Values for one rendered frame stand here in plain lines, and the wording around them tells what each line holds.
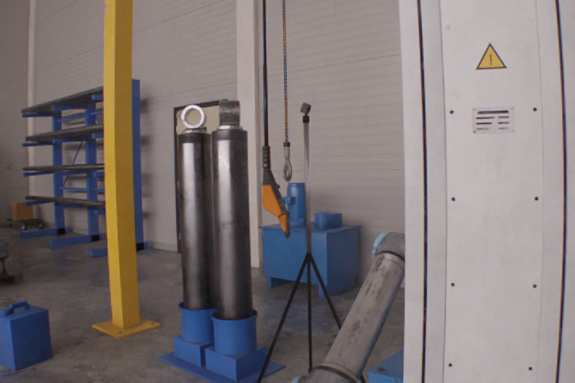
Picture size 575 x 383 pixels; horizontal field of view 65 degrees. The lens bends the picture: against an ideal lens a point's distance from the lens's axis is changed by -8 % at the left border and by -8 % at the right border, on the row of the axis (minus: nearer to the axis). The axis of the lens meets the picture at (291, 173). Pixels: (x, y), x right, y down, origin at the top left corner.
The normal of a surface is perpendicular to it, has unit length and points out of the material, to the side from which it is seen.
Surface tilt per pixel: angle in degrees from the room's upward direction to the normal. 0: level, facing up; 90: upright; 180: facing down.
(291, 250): 90
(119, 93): 90
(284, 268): 90
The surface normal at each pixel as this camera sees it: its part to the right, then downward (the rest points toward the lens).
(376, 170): -0.63, 0.03
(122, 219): 0.77, 0.00
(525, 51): -0.32, 0.03
